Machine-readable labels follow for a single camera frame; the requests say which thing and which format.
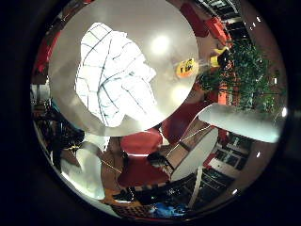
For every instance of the yellow Goo Gone spray bottle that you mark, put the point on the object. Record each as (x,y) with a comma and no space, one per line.
(186,67)

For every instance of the white checked cloth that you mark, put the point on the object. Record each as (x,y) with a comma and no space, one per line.
(113,78)

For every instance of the white shelf with dark compartments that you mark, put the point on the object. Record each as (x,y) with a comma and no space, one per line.
(230,157)

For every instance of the green leafy plant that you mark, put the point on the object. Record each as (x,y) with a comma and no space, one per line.
(250,78)

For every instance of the red sofa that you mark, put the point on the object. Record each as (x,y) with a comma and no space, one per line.
(216,26)

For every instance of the red round stool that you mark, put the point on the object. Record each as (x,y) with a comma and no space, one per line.
(141,142)

